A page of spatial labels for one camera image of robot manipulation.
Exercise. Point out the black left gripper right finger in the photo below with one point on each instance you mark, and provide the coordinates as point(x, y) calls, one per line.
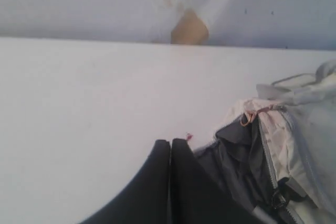
point(195, 198)

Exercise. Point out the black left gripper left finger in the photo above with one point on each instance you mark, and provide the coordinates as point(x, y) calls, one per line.
point(145, 198)

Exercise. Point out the white grey duffel bag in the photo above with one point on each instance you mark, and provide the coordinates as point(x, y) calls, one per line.
point(275, 153)

